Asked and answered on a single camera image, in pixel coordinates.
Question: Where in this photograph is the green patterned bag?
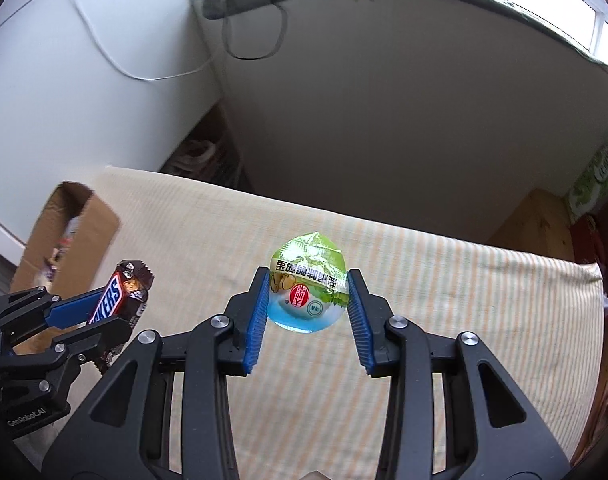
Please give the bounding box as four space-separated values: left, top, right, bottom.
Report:
564 144 608 223

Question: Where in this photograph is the brown cardboard box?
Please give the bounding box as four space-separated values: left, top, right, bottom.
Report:
10 181 120 299

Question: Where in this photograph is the snickers bar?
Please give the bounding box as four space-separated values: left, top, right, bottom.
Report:
87 260 154 328

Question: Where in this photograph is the white cable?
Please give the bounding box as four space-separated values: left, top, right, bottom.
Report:
58 0 218 83

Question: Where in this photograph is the white wardrobe cabinet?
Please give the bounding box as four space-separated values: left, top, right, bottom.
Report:
0 0 220 240

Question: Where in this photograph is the green lid jelly cup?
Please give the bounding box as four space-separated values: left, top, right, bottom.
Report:
268 232 349 334

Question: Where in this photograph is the striped beige table cloth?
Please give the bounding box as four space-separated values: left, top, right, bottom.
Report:
13 164 606 480

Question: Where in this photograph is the black cable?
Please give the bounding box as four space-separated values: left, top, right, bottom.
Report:
219 0 290 61

